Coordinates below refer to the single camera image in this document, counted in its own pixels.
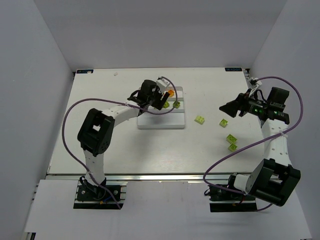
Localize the yellow 2x4 lego brick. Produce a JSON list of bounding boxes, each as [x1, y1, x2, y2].
[[167, 89, 175, 98]]

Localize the green 2x2 lego brick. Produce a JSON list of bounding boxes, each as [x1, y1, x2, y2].
[[172, 101, 181, 109]]

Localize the pale green 2x2 lego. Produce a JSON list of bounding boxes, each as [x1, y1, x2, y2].
[[219, 118, 228, 128], [226, 134, 237, 144]]

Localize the pale green sloped lego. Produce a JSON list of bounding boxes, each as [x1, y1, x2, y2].
[[194, 115, 205, 125]]

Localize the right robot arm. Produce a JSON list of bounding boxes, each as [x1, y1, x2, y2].
[[219, 87, 301, 207]]

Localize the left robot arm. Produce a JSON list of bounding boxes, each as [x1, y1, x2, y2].
[[77, 78, 170, 186]]

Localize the pale green small lego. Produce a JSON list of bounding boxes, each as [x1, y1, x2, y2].
[[228, 143, 238, 152]]

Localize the left blue corner label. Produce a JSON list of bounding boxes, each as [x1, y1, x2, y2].
[[76, 69, 94, 74]]

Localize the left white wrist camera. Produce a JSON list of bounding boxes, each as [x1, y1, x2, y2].
[[156, 77, 170, 94]]

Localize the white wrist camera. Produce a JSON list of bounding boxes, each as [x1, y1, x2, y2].
[[247, 77, 262, 97], [156, 77, 170, 94]]

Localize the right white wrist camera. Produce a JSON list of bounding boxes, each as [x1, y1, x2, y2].
[[247, 77, 262, 97]]

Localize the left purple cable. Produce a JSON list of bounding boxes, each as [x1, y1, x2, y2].
[[61, 76, 179, 210]]

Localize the purple cable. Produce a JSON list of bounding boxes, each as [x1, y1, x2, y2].
[[202, 76, 303, 212], [61, 76, 179, 210]]

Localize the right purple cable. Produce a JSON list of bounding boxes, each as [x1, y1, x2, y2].
[[202, 76, 303, 212]]

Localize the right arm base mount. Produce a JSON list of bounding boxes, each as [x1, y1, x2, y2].
[[203, 185, 258, 213]]

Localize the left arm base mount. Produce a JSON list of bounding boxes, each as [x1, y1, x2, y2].
[[73, 176, 127, 210]]

